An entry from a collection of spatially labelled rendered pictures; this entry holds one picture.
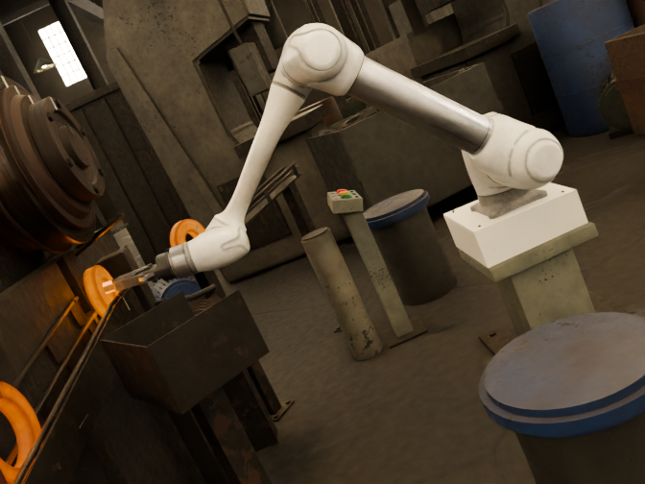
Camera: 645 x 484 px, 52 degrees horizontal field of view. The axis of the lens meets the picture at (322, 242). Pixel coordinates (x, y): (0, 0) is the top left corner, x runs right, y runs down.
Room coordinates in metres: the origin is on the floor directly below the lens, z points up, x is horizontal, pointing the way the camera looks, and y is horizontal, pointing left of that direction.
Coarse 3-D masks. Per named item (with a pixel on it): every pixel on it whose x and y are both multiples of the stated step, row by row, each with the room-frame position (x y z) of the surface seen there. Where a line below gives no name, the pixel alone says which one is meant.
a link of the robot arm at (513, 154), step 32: (320, 32) 1.55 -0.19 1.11; (288, 64) 1.62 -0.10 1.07; (320, 64) 1.54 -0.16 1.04; (352, 64) 1.59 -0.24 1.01; (352, 96) 1.65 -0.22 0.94; (384, 96) 1.62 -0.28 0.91; (416, 96) 1.62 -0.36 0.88; (448, 128) 1.63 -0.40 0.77; (480, 128) 1.64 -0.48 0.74; (512, 128) 1.63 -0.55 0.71; (480, 160) 1.65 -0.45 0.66; (512, 160) 1.60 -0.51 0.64; (544, 160) 1.58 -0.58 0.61
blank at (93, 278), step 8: (88, 272) 1.75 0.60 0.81; (96, 272) 1.76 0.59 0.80; (104, 272) 1.81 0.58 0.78; (88, 280) 1.73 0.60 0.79; (96, 280) 1.73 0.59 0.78; (104, 280) 1.80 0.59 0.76; (88, 288) 1.72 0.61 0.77; (96, 288) 1.71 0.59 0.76; (88, 296) 1.71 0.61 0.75; (96, 296) 1.71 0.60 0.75; (104, 296) 1.73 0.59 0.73; (112, 296) 1.81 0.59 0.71; (96, 304) 1.71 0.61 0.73; (104, 304) 1.71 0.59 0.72; (104, 312) 1.72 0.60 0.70
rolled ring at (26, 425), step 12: (0, 384) 1.10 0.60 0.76; (0, 396) 1.09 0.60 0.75; (12, 396) 1.12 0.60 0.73; (0, 408) 1.11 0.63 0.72; (12, 408) 1.12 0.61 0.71; (24, 408) 1.13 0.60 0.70; (12, 420) 1.12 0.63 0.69; (24, 420) 1.12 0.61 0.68; (36, 420) 1.14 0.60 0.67; (24, 432) 1.12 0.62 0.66; (36, 432) 1.12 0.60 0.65; (24, 444) 1.10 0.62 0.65; (24, 456) 1.08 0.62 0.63; (0, 468) 0.99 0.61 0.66; (12, 468) 1.02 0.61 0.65; (12, 480) 1.00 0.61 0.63
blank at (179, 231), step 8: (176, 224) 2.26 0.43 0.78; (184, 224) 2.26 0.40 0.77; (192, 224) 2.29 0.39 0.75; (200, 224) 2.31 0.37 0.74; (176, 232) 2.22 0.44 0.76; (184, 232) 2.25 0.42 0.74; (192, 232) 2.29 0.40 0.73; (200, 232) 2.30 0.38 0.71; (176, 240) 2.21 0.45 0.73; (184, 240) 2.23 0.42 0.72
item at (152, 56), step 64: (128, 0) 4.49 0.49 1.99; (192, 0) 4.39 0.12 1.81; (256, 0) 4.67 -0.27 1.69; (128, 64) 4.52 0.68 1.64; (192, 64) 4.44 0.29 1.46; (256, 64) 4.14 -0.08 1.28; (192, 128) 4.49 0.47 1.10; (256, 128) 4.99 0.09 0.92; (320, 128) 4.66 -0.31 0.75; (192, 192) 4.54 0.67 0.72; (320, 192) 4.33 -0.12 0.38; (256, 256) 4.49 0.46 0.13
